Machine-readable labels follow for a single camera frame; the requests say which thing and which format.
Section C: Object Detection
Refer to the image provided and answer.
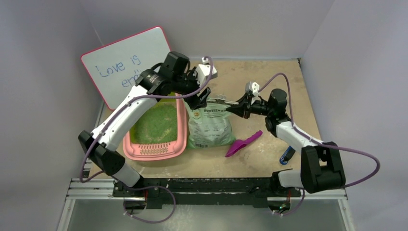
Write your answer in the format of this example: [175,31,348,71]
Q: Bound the aluminium frame rails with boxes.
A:
[66,178,145,201]

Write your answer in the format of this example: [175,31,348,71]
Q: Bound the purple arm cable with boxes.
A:
[79,55,214,184]
[258,72,381,189]

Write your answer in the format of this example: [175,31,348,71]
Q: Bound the whiteboard with pink frame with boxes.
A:
[80,26,170,110]

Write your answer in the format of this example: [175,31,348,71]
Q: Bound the pink green litter box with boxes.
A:
[123,99,188,161]

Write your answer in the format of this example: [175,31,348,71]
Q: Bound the blue black stapler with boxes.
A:
[279,146,295,165]

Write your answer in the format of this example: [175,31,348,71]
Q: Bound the green fresh litter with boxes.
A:
[129,103,178,144]

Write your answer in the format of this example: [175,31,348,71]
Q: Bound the green litter bag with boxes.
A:
[184,103,236,149]

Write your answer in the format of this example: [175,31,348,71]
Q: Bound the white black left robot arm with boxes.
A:
[78,51,215,197]

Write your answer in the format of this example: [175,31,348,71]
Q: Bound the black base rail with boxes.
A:
[113,177,301,209]

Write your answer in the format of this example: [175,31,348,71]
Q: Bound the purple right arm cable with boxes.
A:
[258,72,381,189]

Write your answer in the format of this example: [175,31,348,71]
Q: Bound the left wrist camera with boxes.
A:
[195,57,211,87]

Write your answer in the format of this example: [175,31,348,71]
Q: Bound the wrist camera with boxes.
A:
[245,81,260,97]
[195,57,211,87]

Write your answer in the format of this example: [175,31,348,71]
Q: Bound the purple plastic scoop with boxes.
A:
[225,130,263,158]

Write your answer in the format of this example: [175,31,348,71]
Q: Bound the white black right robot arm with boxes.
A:
[227,89,346,196]

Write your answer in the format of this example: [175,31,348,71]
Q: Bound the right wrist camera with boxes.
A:
[245,81,260,97]

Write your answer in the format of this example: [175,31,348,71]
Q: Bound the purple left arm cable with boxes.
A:
[79,55,214,184]

